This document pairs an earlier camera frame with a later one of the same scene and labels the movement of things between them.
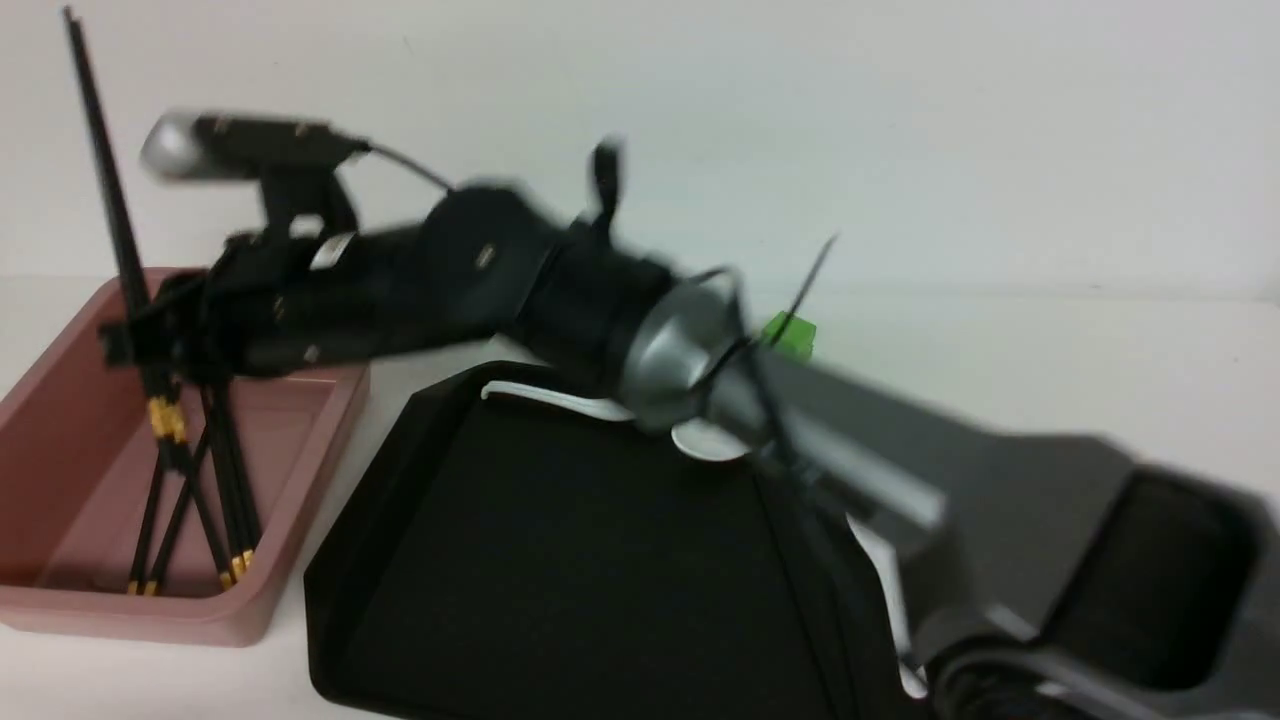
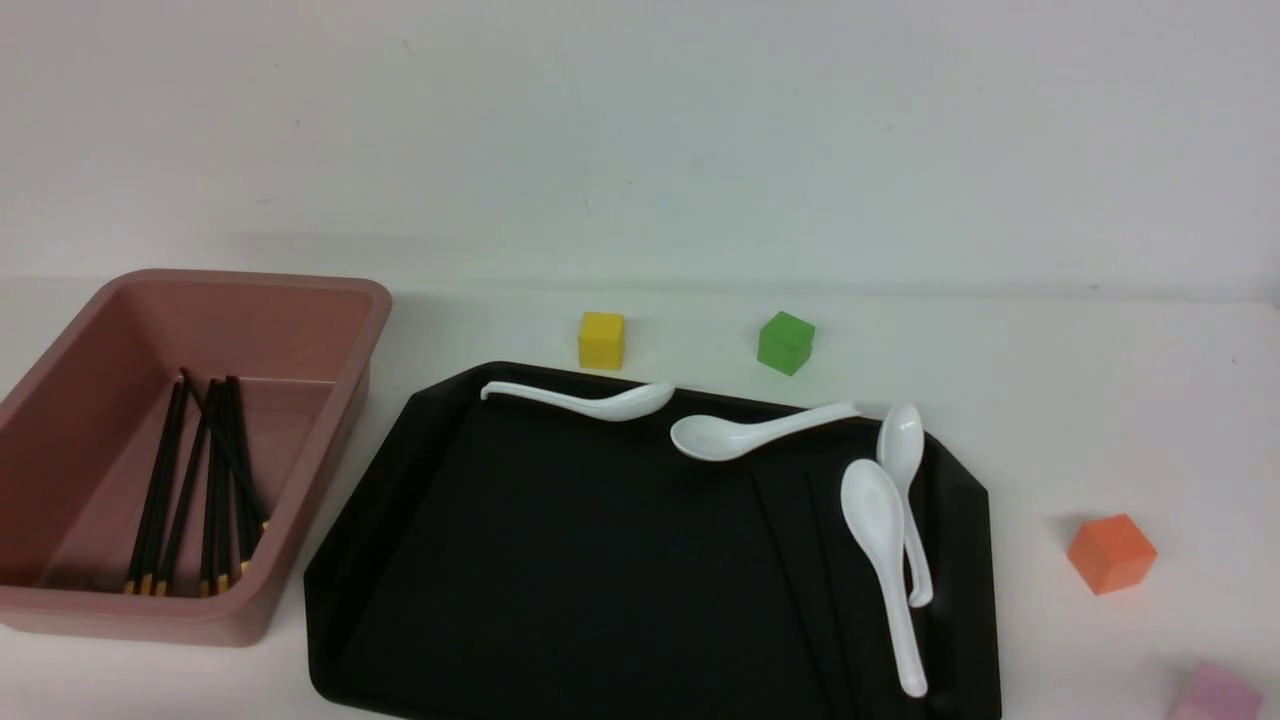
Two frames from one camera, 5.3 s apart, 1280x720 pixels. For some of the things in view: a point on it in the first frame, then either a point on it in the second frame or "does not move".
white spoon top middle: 708,441 does not move
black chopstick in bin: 237,479 does not move
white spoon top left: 595,407 does not move
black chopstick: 182,469 -> 159,527
